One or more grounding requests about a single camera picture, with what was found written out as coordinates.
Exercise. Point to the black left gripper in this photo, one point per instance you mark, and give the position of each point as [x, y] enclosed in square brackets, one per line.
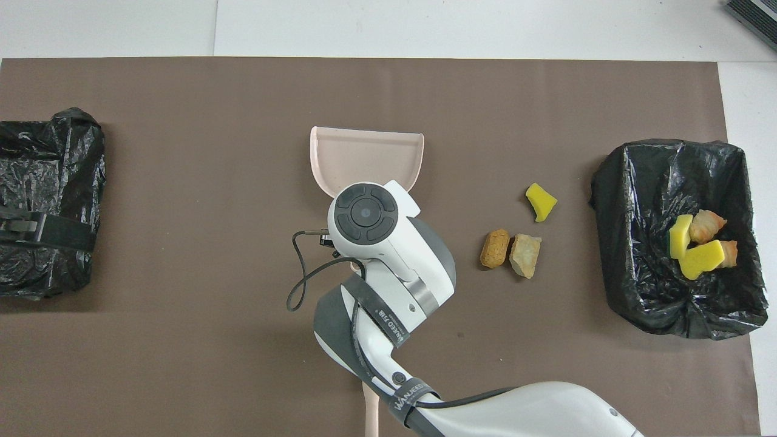
[18, 224]

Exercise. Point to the beige plastic dustpan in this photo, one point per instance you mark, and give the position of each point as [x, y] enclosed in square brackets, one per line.
[364, 158]

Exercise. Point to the beige hand brush black bristles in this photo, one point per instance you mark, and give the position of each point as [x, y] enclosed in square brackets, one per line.
[372, 413]

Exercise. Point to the brown bread roll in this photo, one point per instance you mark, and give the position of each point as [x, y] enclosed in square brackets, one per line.
[495, 249]

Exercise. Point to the pale bread chunk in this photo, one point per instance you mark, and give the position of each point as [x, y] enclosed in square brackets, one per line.
[525, 255]

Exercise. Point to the green and yellow sponge piece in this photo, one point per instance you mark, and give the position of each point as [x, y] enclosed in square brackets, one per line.
[681, 233]

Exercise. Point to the orange croissant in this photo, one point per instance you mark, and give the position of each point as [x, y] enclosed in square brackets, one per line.
[729, 254]
[707, 224]

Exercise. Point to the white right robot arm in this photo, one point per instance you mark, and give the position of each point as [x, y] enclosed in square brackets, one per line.
[394, 255]

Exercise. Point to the black bag lined bin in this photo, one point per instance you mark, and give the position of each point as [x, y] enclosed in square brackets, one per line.
[643, 273]
[48, 158]

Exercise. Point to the brown table mat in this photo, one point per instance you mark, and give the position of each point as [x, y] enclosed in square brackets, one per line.
[182, 121]

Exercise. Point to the dark grey ribbed device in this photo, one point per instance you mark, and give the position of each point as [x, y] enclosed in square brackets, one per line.
[753, 17]

